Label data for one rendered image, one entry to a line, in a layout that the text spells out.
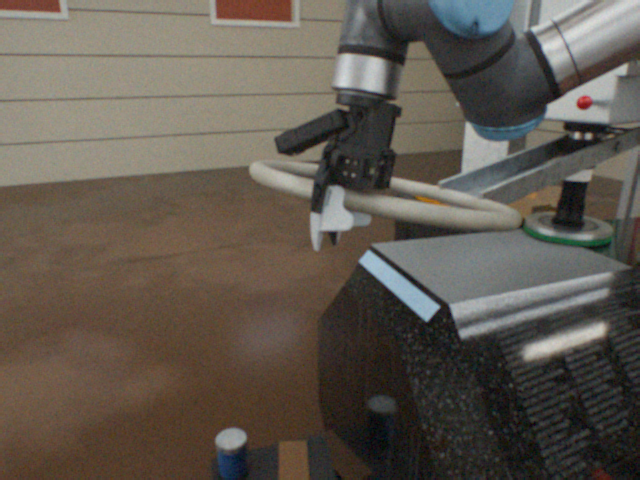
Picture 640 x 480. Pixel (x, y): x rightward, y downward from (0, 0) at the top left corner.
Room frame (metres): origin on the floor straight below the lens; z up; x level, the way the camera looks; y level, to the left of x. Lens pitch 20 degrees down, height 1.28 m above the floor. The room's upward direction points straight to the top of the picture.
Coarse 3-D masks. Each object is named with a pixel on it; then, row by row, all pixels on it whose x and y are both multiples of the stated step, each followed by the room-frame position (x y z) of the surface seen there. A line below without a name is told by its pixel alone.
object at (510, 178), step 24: (552, 144) 1.25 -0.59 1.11; (600, 144) 1.17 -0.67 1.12; (624, 144) 1.24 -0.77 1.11; (480, 168) 1.10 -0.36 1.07; (504, 168) 1.14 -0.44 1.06; (528, 168) 1.19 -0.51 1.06; (552, 168) 1.06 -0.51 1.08; (576, 168) 1.12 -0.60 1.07; (480, 192) 0.94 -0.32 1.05; (504, 192) 0.97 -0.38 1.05; (528, 192) 1.02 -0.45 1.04
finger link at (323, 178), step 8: (320, 160) 0.63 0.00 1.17; (328, 160) 0.63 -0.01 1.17; (320, 168) 0.63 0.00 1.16; (328, 168) 0.63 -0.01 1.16; (320, 176) 0.62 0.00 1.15; (328, 176) 0.63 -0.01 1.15; (320, 184) 0.62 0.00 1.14; (328, 184) 0.63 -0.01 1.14; (320, 192) 0.62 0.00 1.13; (312, 200) 0.62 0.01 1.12; (320, 200) 0.62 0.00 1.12; (312, 208) 0.62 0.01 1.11; (320, 208) 0.62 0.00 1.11
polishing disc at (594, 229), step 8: (528, 216) 1.30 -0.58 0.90; (536, 216) 1.30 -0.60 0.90; (544, 216) 1.30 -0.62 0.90; (552, 216) 1.30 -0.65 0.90; (584, 216) 1.30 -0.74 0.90; (528, 224) 1.24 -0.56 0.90; (536, 224) 1.22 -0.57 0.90; (544, 224) 1.22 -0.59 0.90; (552, 224) 1.22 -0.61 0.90; (592, 224) 1.22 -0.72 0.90; (600, 224) 1.22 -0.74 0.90; (608, 224) 1.22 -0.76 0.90; (544, 232) 1.18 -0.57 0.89; (552, 232) 1.16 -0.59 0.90; (560, 232) 1.15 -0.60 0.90; (568, 232) 1.15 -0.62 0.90; (576, 232) 1.15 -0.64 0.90; (584, 232) 1.15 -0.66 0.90; (592, 232) 1.15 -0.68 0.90; (600, 232) 1.15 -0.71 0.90; (608, 232) 1.15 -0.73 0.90
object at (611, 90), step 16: (544, 0) 1.26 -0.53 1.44; (560, 0) 1.23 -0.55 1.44; (576, 0) 1.19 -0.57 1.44; (544, 16) 1.25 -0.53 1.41; (608, 80) 1.11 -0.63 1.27; (624, 80) 1.10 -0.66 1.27; (576, 96) 1.16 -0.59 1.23; (592, 96) 1.13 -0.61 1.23; (608, 96) 1.10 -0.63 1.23; (624, 96) 1.11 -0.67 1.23; (560, 112) 1.19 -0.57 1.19; (576, 112) 1.16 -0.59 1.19; (592, 112) 1.13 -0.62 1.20; (608, 112) 1.10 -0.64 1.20; (624, 112) 1.12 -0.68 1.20; (576, 128) 1.20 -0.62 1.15; (592, 128) 1.19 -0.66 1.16
